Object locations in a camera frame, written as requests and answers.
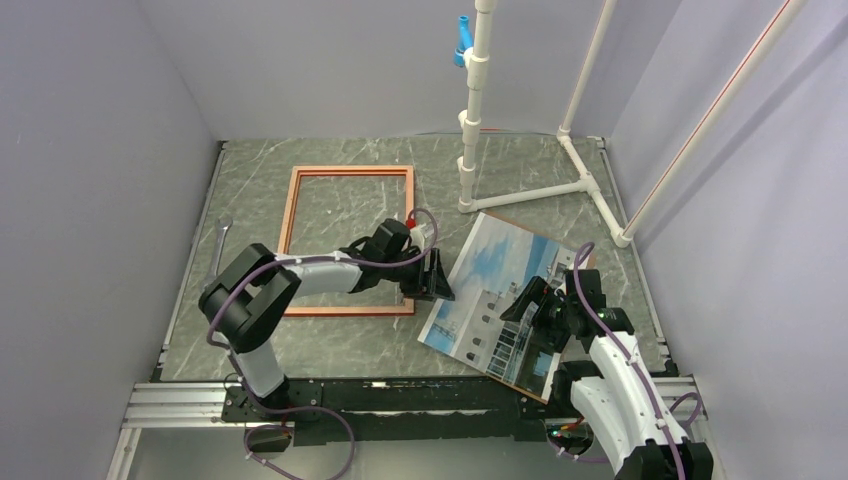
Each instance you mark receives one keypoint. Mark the building and sky photo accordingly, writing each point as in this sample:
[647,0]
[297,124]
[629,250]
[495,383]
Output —
[448,328]

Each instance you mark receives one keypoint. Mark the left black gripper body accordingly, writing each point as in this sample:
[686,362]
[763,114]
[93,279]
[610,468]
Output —
[413,279]

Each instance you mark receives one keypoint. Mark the blue pipe fitting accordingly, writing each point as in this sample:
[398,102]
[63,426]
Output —
[464,40]

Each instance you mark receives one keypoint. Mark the silver open-end wrench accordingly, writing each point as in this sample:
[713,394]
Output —
[222,226]

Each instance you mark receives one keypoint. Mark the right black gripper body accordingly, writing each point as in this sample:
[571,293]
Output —
[554,313]

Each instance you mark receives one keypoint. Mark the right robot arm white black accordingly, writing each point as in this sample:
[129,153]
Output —
[612,389]

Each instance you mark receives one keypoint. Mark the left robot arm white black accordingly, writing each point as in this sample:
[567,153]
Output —
[246,302]

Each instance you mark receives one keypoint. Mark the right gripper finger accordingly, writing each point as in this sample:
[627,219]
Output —
[535,294]
[549,337]

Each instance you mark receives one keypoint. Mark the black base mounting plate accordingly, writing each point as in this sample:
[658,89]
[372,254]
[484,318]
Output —
[318,411]

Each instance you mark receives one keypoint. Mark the white PVC pipe stand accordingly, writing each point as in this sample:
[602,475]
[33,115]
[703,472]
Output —
[477,59]

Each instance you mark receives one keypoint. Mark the orange wooden picture frame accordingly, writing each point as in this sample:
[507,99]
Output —
[407,307]

